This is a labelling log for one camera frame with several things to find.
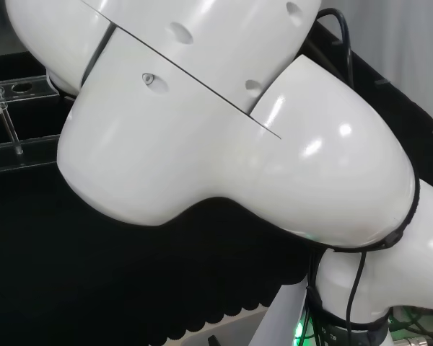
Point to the black knob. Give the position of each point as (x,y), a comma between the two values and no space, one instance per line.
(213,340)

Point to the black bench cloth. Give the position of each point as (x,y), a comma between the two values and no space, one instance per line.
(94,270)

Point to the pale board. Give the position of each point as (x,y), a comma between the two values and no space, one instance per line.
(231,328)

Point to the clear funnel stand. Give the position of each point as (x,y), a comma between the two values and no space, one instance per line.
(39,86)

